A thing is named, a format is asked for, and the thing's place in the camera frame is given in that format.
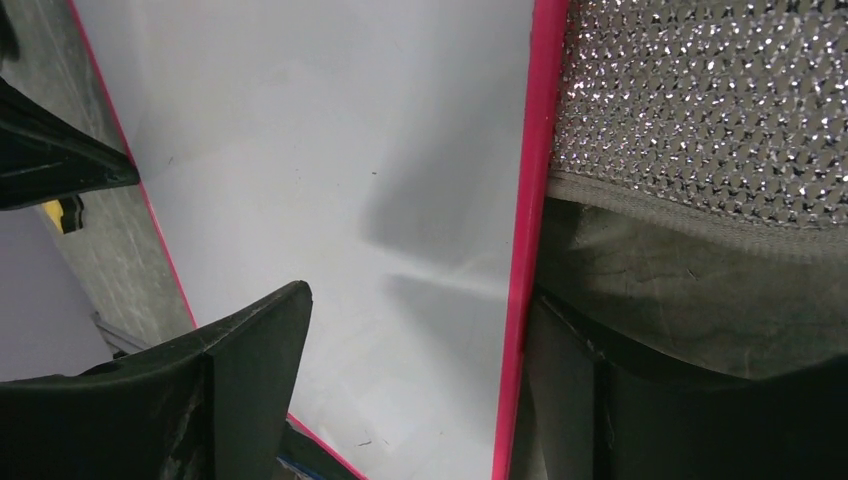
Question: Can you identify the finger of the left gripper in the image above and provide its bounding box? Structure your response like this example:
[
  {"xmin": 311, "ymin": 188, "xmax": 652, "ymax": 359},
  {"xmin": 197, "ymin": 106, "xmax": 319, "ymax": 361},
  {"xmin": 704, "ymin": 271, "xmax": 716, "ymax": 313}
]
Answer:
[{"xmin": 1, "ymin": 81, "xmax": 140, "ymax": 210}]

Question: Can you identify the yellow black object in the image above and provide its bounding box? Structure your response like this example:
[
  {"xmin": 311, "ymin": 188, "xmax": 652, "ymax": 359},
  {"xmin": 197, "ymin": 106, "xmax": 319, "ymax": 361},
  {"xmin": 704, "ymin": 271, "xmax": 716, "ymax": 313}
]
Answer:
[{"xmin": 41, "ymin": 195, "xmax": 84, "ymax": 234}]

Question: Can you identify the red framed whiteboard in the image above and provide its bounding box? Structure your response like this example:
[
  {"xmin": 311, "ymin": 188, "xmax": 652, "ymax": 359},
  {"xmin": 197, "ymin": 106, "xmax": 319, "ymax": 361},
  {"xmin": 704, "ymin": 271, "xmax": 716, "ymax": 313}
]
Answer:
[{"xmin": 71, "ymin": 1, "xmax": 568, "ymax": 479}]

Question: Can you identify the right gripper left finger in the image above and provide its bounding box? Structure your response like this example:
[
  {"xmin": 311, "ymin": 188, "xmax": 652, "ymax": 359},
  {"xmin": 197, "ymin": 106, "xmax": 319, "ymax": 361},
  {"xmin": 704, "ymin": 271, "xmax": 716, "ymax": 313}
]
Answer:
[{"xmin": 1, "ymin": 281, "xmax": 313, "ymax": 479}]

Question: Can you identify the aluminium rail frame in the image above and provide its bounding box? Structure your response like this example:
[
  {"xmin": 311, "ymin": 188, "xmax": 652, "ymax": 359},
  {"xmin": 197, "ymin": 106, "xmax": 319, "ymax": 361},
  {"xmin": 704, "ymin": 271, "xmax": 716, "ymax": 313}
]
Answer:
[{"xmin": 91, "ymin": 312, "xmax": 149, "ymax": 358}]

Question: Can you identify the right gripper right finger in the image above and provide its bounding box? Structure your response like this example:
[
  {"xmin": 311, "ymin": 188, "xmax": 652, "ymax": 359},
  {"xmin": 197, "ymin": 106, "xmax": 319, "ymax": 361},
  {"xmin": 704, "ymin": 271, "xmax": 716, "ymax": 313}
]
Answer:
[{"xmin": 524, "ymin": 292, "xmax": 847, "ymax": 479}]

